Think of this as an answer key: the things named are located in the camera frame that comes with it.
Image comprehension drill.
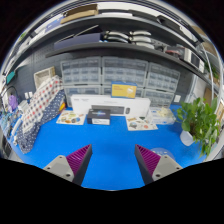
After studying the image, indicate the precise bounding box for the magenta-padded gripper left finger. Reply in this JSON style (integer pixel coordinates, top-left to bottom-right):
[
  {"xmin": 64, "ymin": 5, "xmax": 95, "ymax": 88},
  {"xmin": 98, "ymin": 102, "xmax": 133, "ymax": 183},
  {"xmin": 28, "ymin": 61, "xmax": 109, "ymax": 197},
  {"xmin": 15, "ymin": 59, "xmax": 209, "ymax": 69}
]
[{"xmin": 43, "ymin": 144, "xmax": 93, "ymax": 186}]

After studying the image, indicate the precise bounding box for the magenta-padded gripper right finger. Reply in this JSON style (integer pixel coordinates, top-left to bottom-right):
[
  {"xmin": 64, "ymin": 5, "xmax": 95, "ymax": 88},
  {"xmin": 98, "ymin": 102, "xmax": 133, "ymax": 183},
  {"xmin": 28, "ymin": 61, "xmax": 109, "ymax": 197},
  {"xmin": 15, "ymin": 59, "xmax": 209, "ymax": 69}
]
[{"xmin": 134, "ymin": 144, "xmax": 184, "ymax": 185}]

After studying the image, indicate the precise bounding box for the round blue printed mouse pad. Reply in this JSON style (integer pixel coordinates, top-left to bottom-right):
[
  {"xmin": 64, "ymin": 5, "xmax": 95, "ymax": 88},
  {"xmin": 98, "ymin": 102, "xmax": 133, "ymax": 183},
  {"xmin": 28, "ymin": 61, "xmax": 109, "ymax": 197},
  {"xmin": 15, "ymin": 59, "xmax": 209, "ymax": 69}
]
[{"xmin": 149, "ymin": 147, "xmax": 177, "ymax": 160}]

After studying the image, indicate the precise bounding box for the colourful sticker sheet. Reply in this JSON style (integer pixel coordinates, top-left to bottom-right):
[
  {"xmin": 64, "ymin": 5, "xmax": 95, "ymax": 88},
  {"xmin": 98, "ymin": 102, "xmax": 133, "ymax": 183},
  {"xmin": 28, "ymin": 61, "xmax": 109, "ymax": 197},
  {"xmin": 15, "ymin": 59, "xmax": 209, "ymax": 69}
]
[
  {"xmin": 55, "ymin": 110, "xmax": 87, "ymax": 126},
  {"xmin": 125, "ymin": 116, "xmax": 159, "ymax": 132}
]

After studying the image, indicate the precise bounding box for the white blue glove box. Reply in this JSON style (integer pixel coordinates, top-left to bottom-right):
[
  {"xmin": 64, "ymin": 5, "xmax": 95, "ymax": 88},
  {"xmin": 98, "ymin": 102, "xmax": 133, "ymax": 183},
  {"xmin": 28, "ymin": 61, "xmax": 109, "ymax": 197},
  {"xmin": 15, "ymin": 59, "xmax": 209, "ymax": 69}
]
[{"xmin": 146, "ymin": 106, "xmax": 177, "ymax": 126}]

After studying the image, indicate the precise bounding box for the small black box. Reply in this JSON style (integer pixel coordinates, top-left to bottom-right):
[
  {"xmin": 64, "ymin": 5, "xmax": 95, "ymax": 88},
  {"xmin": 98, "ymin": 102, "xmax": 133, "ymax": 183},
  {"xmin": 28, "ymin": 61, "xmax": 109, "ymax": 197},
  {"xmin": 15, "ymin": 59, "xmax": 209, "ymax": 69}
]
[{"xmin": 86, "ymin": 108, "xmax": 111, "ymax": 126}]

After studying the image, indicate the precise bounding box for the navy polka dot cloth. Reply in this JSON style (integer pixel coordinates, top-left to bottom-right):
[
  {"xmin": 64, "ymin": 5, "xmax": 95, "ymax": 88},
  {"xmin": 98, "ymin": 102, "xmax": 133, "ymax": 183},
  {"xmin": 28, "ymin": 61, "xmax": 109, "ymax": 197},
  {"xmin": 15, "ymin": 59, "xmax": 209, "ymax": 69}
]
[{"xmin": 16, "ymin": 89, "xmax": 67, "ymax": 154}]

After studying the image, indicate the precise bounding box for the long white keyboard box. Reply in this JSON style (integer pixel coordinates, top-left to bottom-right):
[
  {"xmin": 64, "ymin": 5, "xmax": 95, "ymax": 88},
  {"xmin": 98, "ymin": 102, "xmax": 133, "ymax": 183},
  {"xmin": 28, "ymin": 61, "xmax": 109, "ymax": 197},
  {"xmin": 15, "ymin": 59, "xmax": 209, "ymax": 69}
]
[{"xmin": 70, "ymin": 94, "xmax": 152, "ymax": 118}]

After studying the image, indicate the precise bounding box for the green potted plant white pot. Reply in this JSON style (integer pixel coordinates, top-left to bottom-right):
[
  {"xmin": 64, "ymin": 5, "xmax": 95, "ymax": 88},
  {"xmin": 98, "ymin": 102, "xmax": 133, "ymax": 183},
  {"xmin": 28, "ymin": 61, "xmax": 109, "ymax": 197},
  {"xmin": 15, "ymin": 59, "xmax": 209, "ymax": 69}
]
[{"xmin": 175, "ymin": 96, "xmax": 221, "ymax": 158}]

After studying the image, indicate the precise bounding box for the red blue checkered cloth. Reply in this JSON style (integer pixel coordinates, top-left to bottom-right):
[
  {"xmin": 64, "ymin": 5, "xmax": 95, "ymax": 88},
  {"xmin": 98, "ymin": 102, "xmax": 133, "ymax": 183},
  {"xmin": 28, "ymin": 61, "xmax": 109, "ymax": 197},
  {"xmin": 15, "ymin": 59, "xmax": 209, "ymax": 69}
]
[{"xmin": 21, "ymin": 74, "xmax": 64, "ymax": 134}]

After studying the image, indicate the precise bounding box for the yellow and blue box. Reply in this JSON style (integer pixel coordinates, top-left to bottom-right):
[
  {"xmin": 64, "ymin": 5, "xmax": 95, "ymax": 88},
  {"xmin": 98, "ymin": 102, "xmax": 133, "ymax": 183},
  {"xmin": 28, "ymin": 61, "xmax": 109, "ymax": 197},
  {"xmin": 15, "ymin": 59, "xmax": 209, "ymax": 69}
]
[{"xmin": 110, "ymin": 80, "xmax": 138, "ymax": 99}]

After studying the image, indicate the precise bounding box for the small purple object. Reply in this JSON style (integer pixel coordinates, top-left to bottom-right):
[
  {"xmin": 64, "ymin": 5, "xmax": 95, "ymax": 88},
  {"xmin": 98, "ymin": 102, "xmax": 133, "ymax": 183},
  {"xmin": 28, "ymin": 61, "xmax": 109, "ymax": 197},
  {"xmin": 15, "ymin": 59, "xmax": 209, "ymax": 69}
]
[{"xmin": 8, "ymin": 94, "xmax": 18, "ymax": 111}]

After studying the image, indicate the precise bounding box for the white woven basket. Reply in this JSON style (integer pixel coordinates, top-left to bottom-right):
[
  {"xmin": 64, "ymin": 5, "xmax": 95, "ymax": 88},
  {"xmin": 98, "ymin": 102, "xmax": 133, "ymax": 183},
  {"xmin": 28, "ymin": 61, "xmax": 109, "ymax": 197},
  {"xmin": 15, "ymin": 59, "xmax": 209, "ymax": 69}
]
[{"xmin": 33, "ymin": 66, "xmax": 57, "ymax": 89}]

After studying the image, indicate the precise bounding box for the teal box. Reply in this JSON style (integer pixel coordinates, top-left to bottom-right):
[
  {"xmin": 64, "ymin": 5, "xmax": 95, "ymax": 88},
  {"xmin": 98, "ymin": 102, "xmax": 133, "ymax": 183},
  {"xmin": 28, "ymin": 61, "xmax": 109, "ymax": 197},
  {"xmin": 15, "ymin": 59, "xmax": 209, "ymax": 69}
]
[{"xmin": 5, "ymin": 70, "xmax": 17, "ymax": 84}]

